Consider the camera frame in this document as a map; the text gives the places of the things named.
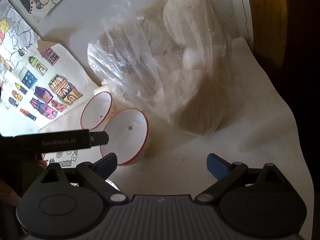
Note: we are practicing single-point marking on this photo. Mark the white red-rimmed bowl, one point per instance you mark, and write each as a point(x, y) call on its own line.
point(98, 112)
point(129, 136)

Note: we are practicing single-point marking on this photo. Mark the colourful houses drawing sheet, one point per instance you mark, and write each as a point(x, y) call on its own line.
point(47, 83)

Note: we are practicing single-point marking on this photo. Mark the clear bag of buns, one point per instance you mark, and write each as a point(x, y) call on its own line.
point(171, 57)

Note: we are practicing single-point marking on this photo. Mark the line drawing colouring sheet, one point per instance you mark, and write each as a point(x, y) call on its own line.
point(17, 37)

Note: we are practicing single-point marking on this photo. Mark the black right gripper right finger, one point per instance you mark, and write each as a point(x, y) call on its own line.
point(256, 202)

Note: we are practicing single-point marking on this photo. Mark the person's left hand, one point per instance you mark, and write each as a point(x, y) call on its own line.
point(17, 178)

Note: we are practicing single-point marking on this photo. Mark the white printed table mat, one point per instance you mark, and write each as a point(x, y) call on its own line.
point(260, 129)

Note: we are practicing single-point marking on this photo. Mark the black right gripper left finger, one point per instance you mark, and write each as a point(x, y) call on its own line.
point(66, 202)

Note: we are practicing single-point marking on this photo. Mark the rolled cream paper tube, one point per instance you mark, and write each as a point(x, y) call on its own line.
point(105, 88)

